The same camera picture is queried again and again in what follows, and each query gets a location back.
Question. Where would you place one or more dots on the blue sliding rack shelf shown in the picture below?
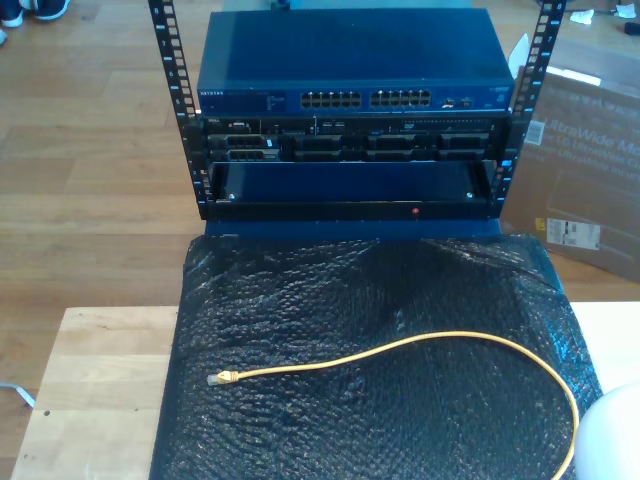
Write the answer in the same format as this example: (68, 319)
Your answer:
(350, 180)

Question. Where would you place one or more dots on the black Dell rack server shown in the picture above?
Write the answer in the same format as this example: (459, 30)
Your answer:
(350, 131)

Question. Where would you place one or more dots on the black bubble wrap mat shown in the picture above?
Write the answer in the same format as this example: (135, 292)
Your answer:
(350, 410)

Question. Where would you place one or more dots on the brown cardboard monitor box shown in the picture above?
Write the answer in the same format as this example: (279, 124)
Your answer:
(575, 175)

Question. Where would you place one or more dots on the white paper sheet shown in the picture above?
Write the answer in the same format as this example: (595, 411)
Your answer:
(519, 52)

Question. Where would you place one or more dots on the grey metal stand leg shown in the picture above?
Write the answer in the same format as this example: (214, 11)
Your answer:
(22, 394)

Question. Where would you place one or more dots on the person's blue shoe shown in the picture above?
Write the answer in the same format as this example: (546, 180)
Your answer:
(52, 9)

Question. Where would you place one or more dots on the person's white shoe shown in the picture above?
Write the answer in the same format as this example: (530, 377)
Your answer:
(12, 17)
(2, 37)

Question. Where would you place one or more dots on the small dark object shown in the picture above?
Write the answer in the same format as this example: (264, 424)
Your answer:
(632, 28)

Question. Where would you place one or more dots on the blue Netgear network switch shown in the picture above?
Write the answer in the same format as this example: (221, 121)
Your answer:
(350, 50)

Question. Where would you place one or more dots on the black perforated rack post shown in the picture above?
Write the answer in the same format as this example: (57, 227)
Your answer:
(166, 50)
(512, 150)

